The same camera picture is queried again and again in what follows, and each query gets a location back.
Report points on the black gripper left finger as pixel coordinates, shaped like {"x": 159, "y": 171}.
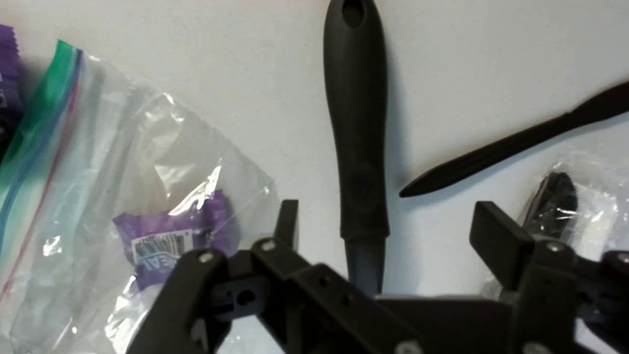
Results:
{"x": 285, "y": 224}

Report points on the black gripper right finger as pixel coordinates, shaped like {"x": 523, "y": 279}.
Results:
{"x": 501, "y": 238}

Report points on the purple candy inside bag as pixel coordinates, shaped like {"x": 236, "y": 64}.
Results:
{"x": 173, "y": 238}

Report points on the clear zip bag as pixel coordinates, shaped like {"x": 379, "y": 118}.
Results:
{"x": 118, "y": 196}

